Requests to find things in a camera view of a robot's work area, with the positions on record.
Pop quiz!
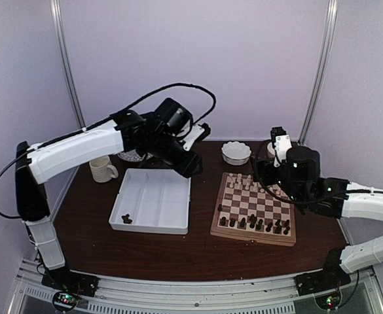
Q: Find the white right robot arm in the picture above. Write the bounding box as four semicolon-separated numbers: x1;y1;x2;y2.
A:
251;146;383;289

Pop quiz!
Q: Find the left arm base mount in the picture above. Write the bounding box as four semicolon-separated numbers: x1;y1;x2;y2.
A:
41;265;99;297

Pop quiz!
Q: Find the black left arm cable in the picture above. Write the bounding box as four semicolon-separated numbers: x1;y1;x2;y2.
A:
0;83;217;219

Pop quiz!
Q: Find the white scalloped bowl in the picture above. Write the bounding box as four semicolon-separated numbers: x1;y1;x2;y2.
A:
221;141;251;166

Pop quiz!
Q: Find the dark chess piece small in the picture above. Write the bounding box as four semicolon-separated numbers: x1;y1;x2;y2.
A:
122;214;130;223

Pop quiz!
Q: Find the cream round bowl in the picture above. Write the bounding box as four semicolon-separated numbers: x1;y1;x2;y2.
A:
266;141;276;158

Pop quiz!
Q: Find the aluminium front rail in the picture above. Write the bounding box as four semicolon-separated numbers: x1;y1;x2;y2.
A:
5;268;383;313

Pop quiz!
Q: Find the wooden chessboard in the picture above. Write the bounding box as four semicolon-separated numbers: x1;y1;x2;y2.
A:
210;172;296;247

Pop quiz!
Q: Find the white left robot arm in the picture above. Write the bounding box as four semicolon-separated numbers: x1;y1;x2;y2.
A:
15;98;211;290

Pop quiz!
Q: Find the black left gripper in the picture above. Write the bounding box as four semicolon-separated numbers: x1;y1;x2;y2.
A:
149;132;204;179

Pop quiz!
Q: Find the aluminium frame post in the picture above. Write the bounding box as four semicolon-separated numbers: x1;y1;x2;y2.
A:
298;0;338;145
50;0;86;128

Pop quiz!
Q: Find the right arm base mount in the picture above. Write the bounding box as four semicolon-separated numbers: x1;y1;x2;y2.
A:
294;247;351;296

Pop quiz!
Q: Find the right aluminium frame post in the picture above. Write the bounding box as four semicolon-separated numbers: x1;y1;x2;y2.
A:
298;0;338;145

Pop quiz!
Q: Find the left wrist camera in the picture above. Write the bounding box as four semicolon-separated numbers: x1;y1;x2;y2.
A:
183;123;211;151

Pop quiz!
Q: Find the left aluminium frame post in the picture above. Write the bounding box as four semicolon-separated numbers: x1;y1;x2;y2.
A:
50;0;86;128

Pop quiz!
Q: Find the patterned ceramic plate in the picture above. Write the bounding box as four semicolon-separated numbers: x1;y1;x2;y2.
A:
117;150;153;162

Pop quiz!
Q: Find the white plastic compartment tray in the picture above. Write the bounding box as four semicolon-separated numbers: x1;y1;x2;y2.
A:
109;168;191;236

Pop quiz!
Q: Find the cream ribbed mug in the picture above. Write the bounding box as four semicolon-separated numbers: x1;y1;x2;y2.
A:
88;156;119;183

